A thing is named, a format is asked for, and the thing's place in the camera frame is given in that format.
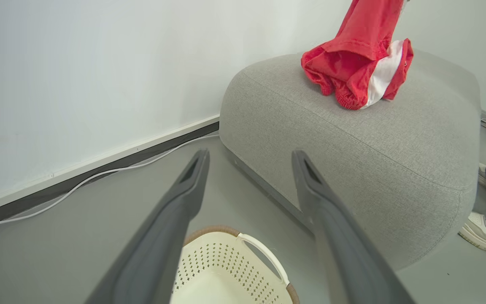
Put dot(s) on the grey fabric ottoman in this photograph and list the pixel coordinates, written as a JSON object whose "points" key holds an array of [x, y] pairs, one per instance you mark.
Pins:
{"points": [[373, 147]]}

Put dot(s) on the beige perforated plastic laundry basket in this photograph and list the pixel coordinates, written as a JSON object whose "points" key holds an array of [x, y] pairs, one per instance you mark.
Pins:
{"points": [[226, 270]]}

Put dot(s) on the red and white garment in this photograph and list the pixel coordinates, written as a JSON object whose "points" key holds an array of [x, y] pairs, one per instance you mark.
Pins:
{"points": [[352, 63]]}

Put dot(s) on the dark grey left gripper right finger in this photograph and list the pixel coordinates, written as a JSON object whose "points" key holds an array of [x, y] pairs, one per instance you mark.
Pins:
{"points": [[344, 253]]}

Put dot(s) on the white and black baseboard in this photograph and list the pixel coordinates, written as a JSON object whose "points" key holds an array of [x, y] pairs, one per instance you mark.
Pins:
{"points": [[15, 204]]}

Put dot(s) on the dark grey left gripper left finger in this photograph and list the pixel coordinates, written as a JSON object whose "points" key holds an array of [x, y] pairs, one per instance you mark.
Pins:
{"points": [[163, 245]]}

